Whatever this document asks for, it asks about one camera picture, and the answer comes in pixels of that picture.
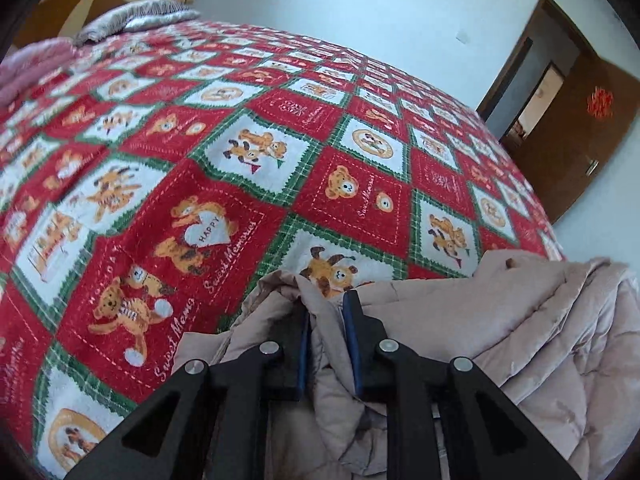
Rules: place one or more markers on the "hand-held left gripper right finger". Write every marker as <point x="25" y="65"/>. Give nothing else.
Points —
<point x="352" y="340"/>

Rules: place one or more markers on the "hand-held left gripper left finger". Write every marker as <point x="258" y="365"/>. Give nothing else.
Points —
<point x="303" y="355"/>

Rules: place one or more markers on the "light pink quilted jacket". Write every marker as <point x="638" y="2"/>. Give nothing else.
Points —
<point x="525" y="340"/>

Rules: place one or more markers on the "red printed bear blanket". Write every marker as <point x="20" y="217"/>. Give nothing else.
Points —
<point x="200" y="160"/>

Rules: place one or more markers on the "brown wooden door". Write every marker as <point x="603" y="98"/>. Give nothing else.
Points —
<point x="565" y="150"/>

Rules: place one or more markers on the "red paper door decoration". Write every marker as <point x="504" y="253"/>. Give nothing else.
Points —
<point x="600" y="103"/>

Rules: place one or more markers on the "striped pillow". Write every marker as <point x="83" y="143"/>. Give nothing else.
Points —
<point x="130" y="17"/>

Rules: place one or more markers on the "pink quilt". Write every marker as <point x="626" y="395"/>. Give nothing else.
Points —
<point x="30" y="65"/>

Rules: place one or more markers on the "brown door frame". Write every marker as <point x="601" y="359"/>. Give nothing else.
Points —
<point x="500" y="85"/>

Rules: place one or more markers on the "white wall switch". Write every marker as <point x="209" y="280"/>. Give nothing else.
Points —
<point x="463" y="36"/>

